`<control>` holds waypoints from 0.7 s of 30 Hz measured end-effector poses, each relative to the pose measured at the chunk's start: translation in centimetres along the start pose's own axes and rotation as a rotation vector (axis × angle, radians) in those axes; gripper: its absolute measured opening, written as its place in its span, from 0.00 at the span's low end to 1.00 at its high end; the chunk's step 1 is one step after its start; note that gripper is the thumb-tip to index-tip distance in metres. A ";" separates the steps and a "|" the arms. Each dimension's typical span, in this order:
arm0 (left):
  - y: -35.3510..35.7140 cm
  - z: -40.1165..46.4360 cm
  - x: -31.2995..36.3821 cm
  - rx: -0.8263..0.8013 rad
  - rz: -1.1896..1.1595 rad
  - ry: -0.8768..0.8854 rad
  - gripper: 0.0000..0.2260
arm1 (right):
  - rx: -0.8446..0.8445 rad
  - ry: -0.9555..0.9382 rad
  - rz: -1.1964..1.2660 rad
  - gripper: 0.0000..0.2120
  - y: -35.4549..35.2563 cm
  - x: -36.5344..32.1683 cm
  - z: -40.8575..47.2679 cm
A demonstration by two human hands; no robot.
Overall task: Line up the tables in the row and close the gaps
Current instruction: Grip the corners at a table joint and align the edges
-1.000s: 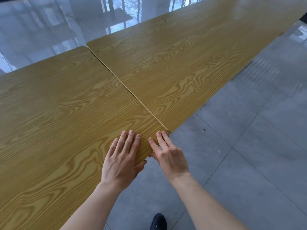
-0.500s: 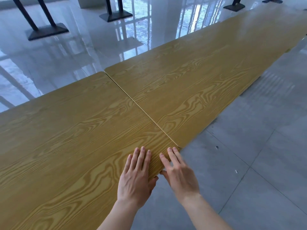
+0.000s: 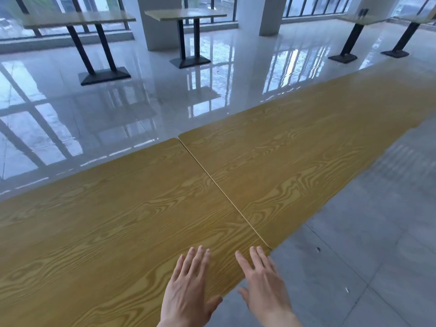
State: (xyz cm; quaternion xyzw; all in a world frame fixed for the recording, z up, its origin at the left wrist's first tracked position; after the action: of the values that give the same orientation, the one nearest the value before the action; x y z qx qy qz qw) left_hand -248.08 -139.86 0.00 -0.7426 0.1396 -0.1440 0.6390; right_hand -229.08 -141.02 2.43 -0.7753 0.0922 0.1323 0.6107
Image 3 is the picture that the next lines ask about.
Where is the person's right hand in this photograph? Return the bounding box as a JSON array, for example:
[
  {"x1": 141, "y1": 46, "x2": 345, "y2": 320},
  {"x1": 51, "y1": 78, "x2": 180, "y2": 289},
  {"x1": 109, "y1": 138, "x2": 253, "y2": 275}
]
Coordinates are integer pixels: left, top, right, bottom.
[{"x1": 235, "y1": 246, "x2": 293, "y2": 321}]

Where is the person's left hand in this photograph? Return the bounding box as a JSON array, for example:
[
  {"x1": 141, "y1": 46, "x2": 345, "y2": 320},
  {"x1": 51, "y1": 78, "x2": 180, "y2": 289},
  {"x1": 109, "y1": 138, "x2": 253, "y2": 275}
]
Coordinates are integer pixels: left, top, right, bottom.
[{"x1": 158, "y1": 245, "x2": 224, "y2": 327}]

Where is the black framed window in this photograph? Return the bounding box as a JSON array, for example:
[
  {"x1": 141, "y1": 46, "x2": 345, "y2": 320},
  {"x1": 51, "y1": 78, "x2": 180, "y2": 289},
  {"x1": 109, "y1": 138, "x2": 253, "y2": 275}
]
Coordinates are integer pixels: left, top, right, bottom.
[
  {"x1": 182, "y1": 0, "x2": 239, "y2": 25},
  {"x1": 282, "y1": 0, "x2": 355, "y2": 20},
  {"x1": 0, "y1": 0, "x2": 134, "y2": 41},
  {"x1": 391, "y1": 0, "x2": 436, "y2": 19}
]

